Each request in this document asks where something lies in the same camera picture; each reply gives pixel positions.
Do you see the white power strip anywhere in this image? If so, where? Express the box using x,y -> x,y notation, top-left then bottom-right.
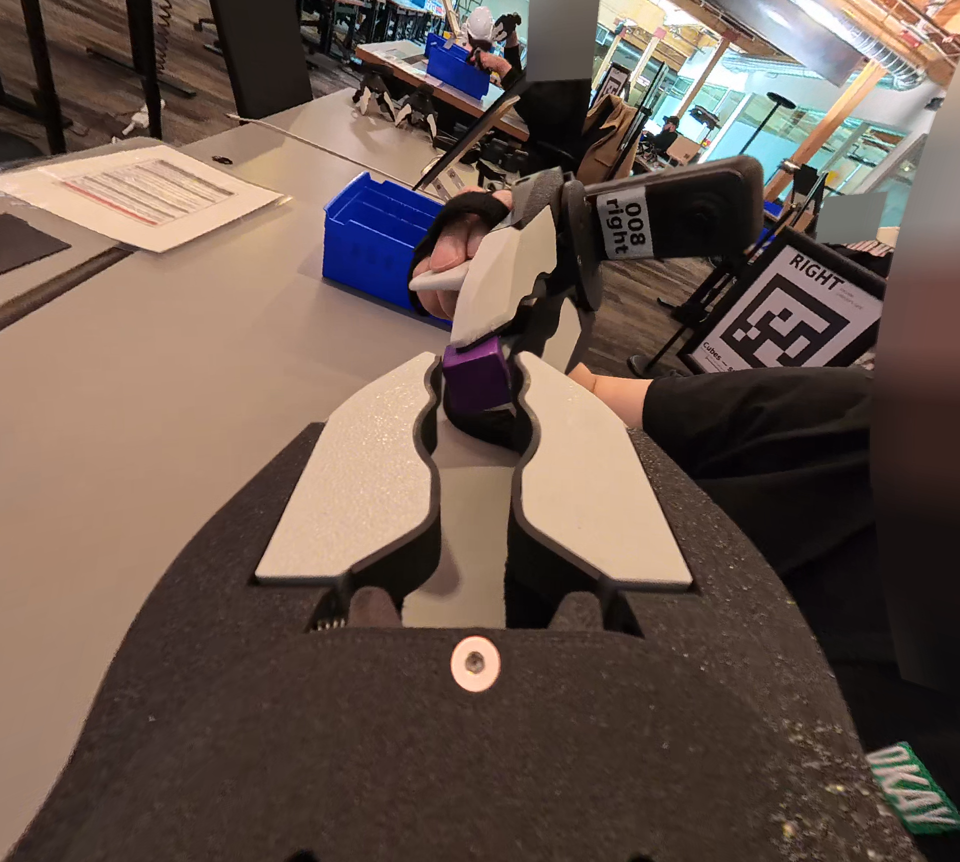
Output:
120,101 -> 168,137

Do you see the person's right forearm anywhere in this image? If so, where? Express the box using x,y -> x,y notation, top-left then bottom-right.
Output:
567,363 -> 655,430

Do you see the green clothing patch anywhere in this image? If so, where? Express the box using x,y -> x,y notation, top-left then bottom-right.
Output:
864,741 -> 960,838

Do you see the black desk inlay plate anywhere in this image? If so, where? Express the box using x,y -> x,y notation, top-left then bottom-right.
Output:
0,213 -> 72,276

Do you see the wooden edged desk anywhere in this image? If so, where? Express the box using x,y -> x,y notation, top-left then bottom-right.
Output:
354,41 -> 530,142

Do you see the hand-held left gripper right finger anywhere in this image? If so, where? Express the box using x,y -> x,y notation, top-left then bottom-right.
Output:
510,351 -> 695,621

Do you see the blue plastic bin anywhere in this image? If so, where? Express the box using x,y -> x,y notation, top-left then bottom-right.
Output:
322,171 -> 453,331
426,33 -> 492,100

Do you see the black framed marker sign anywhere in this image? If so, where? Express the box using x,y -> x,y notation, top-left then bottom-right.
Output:
678,243 -> 888,377
592,61 -> 633,115

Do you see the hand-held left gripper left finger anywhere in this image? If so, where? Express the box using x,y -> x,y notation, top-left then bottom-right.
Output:
255,351 -> 444,621

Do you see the black pole with round disc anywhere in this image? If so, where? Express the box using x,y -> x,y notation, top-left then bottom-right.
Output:
738,91 -> 800,158

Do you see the paper in plastic sleeve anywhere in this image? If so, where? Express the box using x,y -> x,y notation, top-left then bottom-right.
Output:
0,144 -> 286,254

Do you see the black mesh chair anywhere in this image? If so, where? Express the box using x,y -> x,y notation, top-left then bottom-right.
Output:
196,0 -> 315,121

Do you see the thin grey cable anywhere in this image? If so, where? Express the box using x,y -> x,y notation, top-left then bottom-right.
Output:
225,114 -> 376,171

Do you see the black coiled cable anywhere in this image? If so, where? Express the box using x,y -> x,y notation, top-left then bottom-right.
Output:
153,0 -> 178,77

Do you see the spare black white gripper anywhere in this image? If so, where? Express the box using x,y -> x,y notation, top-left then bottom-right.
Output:
352,71 -> 399,121
393,90 -> 440,136

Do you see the brown jacket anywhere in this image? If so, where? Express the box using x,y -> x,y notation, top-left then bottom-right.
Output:
577,93 -> 644,186

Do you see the purple wooden cube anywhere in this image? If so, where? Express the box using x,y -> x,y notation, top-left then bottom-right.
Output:
441,337 -> 515,417

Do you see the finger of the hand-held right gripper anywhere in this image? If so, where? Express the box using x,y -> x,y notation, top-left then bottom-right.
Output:
452,201 -> 561,347
516,298 -> 585,377

